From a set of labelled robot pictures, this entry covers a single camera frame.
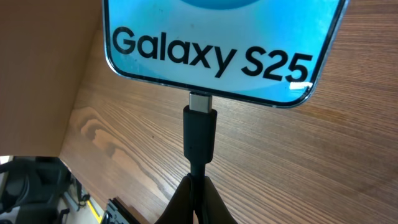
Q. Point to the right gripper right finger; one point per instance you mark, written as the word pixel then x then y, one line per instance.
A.
pixel 214 209

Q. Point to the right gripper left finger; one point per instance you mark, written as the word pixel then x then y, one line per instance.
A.
pixel 180 208

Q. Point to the blue Galaxy S25 smartphone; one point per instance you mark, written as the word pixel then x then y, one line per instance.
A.
pixel 267 52

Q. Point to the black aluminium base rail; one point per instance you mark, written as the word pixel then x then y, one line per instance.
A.
pixel 116 213

